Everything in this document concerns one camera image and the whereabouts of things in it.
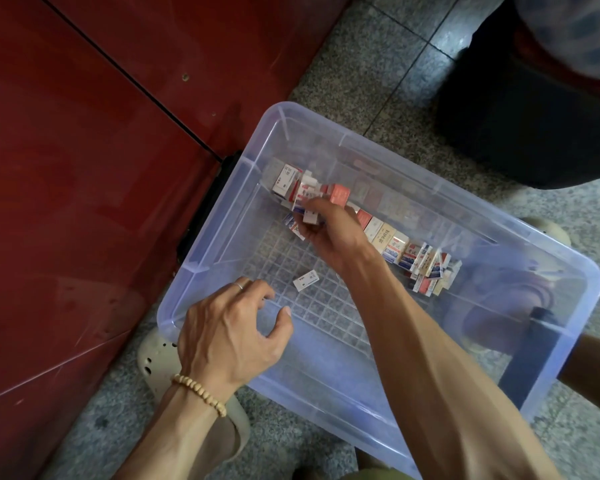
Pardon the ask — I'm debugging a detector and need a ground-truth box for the black stool red cushion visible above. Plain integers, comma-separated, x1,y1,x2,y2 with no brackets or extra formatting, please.
435,0,600,191

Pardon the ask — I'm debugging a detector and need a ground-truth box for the person's right forearm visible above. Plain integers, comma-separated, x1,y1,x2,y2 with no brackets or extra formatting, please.
342,249,561,480

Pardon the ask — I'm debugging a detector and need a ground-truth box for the person's left cream clog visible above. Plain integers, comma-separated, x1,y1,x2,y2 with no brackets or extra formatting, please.
137,327,251,480

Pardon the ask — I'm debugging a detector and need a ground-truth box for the small white eraser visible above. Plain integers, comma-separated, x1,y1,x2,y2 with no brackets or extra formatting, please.
293,269,321,293

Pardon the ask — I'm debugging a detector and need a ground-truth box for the person's right leg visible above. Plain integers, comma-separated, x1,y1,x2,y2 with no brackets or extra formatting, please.
555,333,600,421

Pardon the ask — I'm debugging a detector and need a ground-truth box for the person's right hand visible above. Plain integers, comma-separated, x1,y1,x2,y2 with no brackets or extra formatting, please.
302,197,381,281

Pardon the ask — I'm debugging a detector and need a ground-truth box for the row of erasers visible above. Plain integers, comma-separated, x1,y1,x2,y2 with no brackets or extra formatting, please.
270,163,464,298

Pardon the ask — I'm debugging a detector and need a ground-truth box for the beaded wooden bracelet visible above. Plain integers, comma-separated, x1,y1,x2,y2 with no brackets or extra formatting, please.
171,373,228,418

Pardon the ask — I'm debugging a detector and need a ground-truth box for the red display counter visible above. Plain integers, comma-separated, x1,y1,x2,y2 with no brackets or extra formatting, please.
0,0,353,480

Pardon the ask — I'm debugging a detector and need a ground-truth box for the person's left hand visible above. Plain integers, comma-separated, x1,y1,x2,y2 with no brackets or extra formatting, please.
177,279,295,404

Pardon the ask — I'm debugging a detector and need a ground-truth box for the clear plastic storage bin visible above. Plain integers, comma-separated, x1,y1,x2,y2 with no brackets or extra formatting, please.
156,101,600,480

